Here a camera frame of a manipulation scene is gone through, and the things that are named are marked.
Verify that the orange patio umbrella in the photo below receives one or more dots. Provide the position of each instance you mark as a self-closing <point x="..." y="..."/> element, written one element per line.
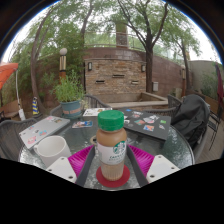
<point x="6" y="71"/>

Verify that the flat round red coaster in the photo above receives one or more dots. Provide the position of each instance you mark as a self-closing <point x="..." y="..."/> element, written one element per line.
<point x="113" y="184"/>

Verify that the grey wall utility box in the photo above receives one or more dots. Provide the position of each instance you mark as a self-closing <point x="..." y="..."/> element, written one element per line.
<point x="155" y="86"/>

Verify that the wooden bench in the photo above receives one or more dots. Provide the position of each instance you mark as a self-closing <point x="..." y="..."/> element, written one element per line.
<point x="10" y="110"/>

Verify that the silver laptop with stickers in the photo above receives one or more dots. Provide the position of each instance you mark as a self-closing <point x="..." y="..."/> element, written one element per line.
<point x="43" y="130"/>

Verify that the black wall lantern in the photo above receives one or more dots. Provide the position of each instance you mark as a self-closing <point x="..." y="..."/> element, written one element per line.
<point x="89" y="66"/>
<point x="143" y="68"/>

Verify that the white ceramic mug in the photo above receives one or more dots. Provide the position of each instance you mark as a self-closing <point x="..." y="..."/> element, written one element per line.
<point x="53" y="150"/>

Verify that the green plant in blue pot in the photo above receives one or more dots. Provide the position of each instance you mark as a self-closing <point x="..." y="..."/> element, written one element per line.
<point x="69" y="91"/>

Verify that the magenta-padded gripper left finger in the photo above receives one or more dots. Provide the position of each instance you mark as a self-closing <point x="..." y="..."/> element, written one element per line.
<point x="78" y="160"/>

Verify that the black metal chair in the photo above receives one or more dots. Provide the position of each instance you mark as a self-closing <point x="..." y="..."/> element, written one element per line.
<point x="215" y="125"/>

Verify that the black laptop with stickers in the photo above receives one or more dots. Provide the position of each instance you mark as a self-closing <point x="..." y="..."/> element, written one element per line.
<point x="148" y="125"/>

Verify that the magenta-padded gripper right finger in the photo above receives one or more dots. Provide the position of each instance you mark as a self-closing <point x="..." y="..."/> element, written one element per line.
<point x="145" y="160"/>

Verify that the colourful photo card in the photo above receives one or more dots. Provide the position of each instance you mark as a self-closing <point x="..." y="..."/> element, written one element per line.
<point x="82" y="124"/>

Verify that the white printed booklet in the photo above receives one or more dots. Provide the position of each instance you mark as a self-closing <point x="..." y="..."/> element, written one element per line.
<point x="96" y="112"/>

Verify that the closed maroon patio umbrella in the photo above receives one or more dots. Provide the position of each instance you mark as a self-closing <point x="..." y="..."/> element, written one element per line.
<point x="220" y="85"/>

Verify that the green-capped coffee drink bottle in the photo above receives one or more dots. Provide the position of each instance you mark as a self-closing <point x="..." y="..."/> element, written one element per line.
<point x="111" y="146"/>

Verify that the black jacket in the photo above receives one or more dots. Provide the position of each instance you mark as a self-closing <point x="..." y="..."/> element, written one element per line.
<point x="190" y="116"/>

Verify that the striped yellow blue cone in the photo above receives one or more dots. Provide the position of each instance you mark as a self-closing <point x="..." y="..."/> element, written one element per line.
<point x="35" y="106"/>

